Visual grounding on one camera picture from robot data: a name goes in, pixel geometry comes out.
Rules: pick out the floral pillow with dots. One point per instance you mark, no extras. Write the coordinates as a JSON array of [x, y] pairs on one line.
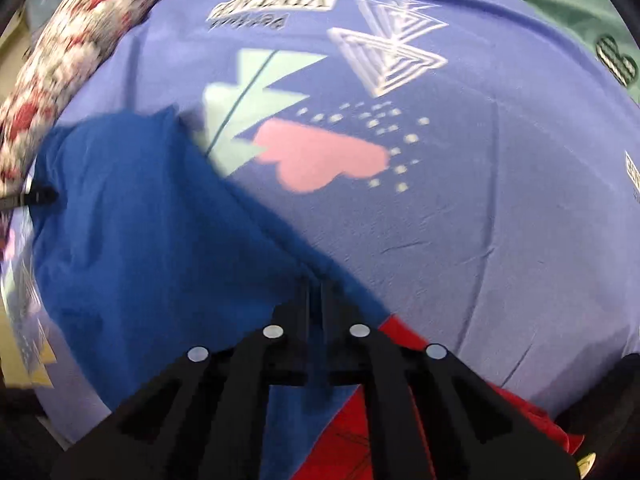
[[70, 45]]

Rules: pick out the green printed sheet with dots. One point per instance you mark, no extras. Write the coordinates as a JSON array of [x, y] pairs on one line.
[[550, 5]]

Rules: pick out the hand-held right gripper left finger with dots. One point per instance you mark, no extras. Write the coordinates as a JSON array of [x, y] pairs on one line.
[[240, 385]]

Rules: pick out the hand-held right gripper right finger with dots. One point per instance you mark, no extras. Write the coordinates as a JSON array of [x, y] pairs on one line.
[[395, 390]]

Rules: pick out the purple printed bed sheet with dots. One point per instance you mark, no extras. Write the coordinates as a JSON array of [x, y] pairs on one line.
[[500, 210]]

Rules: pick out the black cloth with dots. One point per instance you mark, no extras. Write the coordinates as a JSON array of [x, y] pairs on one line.
[[605, 400]]

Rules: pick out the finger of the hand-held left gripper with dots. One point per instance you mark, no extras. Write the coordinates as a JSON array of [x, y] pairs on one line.
[[30, 197]]

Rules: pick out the blue and red pants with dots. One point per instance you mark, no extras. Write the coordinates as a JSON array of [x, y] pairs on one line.
[[150, 260]]

